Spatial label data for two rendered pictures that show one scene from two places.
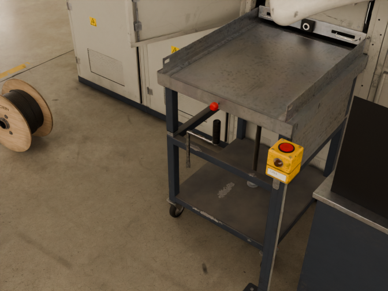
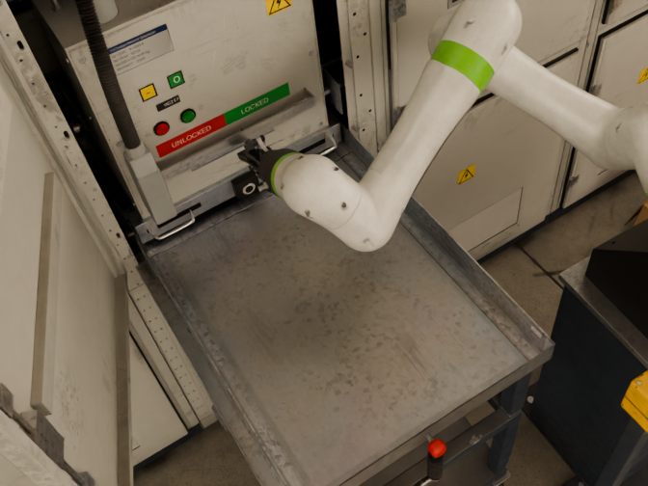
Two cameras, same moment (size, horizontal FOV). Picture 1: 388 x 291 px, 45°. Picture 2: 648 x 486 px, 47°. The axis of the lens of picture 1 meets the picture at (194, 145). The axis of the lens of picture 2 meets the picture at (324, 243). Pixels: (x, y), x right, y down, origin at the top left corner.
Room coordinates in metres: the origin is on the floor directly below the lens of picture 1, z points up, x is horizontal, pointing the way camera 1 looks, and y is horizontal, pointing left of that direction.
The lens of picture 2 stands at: (1.34, 0.47, 2.18)
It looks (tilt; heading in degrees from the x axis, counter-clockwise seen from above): 52 degrees down; 298
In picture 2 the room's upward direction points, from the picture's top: 9 degrees counter-clockwise
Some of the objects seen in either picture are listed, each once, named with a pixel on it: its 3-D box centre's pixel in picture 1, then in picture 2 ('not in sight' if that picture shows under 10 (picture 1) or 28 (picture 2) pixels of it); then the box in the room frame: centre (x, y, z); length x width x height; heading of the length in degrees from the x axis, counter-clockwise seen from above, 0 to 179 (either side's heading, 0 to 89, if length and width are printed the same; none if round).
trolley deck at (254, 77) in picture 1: (265, 68); (332, 310); (1.76, -0.30, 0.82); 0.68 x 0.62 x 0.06; 142
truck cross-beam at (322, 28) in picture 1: (310, 23); (238, 175); (2.07, -0.54, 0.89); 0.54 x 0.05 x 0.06; 52
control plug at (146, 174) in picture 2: not in sight; (148, 181); (2.13, -0.32, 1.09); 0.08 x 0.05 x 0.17; 142
